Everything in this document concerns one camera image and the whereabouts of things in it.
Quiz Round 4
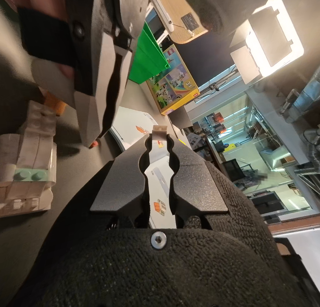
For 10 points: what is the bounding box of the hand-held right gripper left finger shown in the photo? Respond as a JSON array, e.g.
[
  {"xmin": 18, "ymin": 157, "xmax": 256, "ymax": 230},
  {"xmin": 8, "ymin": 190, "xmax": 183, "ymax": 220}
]
[{"xmin": 89, "ymin": 134, "xmax": 152, "ymax": 219}]

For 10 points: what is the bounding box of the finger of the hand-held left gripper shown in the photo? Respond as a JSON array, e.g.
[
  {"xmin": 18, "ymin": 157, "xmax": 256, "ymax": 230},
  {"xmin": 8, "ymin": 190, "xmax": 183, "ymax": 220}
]
[
  {"xmin": 74, "ymin": 34, "xmax": 118, "ymax": 148},
  {"xmin": 98, "ymin": 46, "xmax": 133, "ymax": 139}
]

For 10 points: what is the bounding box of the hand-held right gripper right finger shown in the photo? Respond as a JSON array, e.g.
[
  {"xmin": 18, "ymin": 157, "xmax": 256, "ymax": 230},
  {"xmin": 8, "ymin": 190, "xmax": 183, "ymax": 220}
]
[{"xmin": 166, "ymin": 134, "xmax": 229, "ymax": 216}]

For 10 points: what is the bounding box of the green plastic bin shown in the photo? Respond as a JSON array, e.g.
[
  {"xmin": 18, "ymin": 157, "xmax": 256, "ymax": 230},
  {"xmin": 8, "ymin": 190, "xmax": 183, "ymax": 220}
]
[{"xmin": 128, "ymin": 21, "xmax": 171, "ymax": 85}]

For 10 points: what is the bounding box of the small white lego piece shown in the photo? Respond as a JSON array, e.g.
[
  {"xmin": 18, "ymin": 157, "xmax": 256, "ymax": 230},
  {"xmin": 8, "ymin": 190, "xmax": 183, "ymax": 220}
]
[{"xmin": 151, "ymin": 125, "xmax": 168, "ymax": 140}]

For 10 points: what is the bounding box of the orange and white lego assembly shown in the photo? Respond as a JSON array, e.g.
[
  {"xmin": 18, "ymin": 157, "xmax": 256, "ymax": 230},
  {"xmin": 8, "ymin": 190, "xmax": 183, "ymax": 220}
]
[{"xmin": 44, "ymin": 91, "xmax": 67, "ymax": 117}]

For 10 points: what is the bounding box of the white and mint lego assembly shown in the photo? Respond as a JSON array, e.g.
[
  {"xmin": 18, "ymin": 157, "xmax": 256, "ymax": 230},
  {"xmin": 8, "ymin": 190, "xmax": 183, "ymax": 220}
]
[{"xmin": 0, "ymin": 100, "xmax": 57, "ymax": 218}]

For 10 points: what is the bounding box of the white instruction booklet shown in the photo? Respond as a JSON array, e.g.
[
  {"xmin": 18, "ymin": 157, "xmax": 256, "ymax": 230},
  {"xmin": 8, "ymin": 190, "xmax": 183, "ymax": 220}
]
[{"xmin": 109, "ymin": 106, "xmax": 186, "ymax": 229}]

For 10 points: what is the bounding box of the yellow printed toy box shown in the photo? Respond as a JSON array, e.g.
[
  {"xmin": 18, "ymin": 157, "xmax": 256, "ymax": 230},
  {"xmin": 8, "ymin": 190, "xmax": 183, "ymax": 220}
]
[{"xmin": 145, "ymin": 44, "xmax": 201, "ymax": 116}]

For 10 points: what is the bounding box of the tilting wooden table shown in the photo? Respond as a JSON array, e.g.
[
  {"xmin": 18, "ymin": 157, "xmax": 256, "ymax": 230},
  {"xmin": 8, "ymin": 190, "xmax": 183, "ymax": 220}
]
[{"xmin": 149, "ymin": 0, "xmax": 209, "ymax": 45}]

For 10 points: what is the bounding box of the large dark display screen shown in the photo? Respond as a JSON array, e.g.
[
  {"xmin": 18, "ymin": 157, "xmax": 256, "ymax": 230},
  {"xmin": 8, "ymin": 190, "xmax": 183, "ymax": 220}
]
[{"xmin": 172, "ymin": 11, "xmax": 247, "ymax": 88}]

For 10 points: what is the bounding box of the black light stand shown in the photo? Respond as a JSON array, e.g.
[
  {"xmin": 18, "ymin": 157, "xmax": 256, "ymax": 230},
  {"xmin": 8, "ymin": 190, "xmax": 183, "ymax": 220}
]
[{"xmin": 199, "ymin": 69, "xmax": 242, "ymax": 97}]

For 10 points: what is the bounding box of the studio light panel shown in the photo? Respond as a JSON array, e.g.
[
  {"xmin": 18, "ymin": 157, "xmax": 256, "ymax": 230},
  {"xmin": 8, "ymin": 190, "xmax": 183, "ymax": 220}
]
[{"xmin": 229, "ymin": 0, "xmax": 305, "ymax": 85}]

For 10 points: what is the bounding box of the wide silver ventilation duct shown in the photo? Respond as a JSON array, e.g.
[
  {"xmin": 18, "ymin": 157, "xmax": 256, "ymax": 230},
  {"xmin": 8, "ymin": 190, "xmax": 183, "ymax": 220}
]
[{"xmin": 278, "ymin": 69, "xmax": 320, "ymax": 124}]

